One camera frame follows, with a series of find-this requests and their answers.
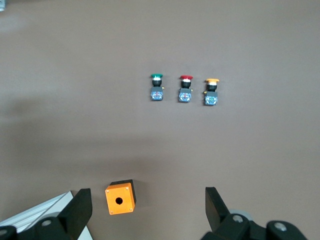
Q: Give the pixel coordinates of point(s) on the white drawer cabinet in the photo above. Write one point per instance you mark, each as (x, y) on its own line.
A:
(30, 212)

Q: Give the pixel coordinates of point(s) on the brown table mat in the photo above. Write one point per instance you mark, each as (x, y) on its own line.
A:
(75, 100)

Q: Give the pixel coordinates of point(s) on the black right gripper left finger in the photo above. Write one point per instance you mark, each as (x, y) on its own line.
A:
(77, 212)

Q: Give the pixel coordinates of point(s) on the orange button enclosure box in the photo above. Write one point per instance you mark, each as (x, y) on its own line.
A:
(125, 206)

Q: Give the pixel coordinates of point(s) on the red mushroom push button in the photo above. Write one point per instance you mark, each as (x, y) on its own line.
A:
(185, 93)

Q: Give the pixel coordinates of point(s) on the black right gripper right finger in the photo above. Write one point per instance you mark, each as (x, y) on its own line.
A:
(216, 212)

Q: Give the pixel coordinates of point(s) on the yellow mushroom push button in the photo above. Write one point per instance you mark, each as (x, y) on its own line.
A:
(211, 96)

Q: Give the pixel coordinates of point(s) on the green mushroom push button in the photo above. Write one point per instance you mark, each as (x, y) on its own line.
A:
(157, 90)

